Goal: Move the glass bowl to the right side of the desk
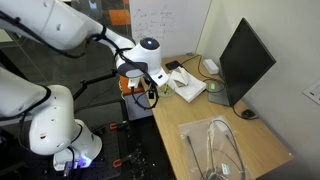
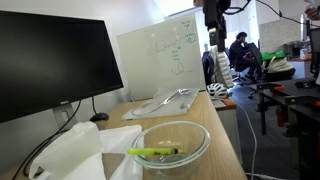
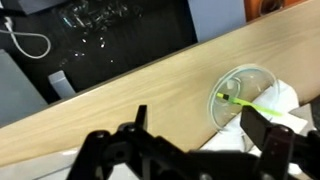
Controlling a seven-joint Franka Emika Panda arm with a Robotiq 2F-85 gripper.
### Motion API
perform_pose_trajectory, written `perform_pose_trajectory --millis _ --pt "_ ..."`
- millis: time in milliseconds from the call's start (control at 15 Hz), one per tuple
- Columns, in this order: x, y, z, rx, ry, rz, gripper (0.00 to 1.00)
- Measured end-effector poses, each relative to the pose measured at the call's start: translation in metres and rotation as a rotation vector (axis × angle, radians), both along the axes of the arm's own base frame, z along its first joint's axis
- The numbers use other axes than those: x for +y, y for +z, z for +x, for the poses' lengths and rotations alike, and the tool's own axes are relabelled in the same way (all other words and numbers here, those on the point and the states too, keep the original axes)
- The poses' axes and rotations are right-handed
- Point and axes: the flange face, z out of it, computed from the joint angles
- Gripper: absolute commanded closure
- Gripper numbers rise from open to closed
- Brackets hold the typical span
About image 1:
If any black computer mouse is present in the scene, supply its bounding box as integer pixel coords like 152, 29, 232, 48
240, 109, 257, 120

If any clear plastic bag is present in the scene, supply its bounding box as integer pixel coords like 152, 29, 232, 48
178, 115, 252, 180

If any orange handled clamp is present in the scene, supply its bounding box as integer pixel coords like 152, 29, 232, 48
112, 153, 142, 169
109, 121, 131, 132

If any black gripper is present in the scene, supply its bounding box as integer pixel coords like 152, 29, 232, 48
146, 77, 160, 100

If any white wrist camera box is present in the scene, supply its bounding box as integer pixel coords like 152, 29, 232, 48
127, 77, 140, 90

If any white folded paper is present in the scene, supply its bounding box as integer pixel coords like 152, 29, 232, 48
167, 66, 191, 89

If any black plastic cover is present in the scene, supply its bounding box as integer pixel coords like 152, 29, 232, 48
128, 148, 152, 180

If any black cable in bag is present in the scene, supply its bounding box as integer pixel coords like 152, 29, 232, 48
185, 119, 247, 180

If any white flat box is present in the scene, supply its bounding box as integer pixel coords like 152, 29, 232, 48
171, 73, 208, 103

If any black desk cable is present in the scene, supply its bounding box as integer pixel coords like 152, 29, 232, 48
180, 54, 225, 85

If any grey cabinet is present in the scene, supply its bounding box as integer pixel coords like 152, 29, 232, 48
124, 93, 154, 121

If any orange chair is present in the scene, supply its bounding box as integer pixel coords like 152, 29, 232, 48
108, 0, 132, 27

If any clear glass bowl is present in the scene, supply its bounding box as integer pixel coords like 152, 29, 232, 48
157, 83, 177, 99

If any white power adapter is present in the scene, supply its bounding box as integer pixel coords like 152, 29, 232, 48
202, 58, 220, 75

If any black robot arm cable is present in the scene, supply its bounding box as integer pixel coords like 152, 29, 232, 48
130, 87, 158, 111

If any white whiteboard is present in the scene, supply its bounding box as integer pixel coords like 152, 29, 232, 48
129, 0, 213, 60

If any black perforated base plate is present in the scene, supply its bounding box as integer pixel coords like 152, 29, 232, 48
43, 128, 123, 180

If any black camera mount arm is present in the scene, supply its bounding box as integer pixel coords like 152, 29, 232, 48
71, 68, 120, 101

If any black computer monitor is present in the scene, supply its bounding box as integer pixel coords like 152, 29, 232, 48
208, 17, 277, 108

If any white wall paper sheet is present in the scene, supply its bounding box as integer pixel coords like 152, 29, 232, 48
302, 78, 320, 107

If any black smartphone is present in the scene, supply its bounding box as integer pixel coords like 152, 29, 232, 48
164, 60, 183, 71

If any orange box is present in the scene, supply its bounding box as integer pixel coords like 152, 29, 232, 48
119, 75, 144, 97

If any white cable in bag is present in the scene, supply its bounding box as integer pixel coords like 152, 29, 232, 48
205, 123, 217, 175

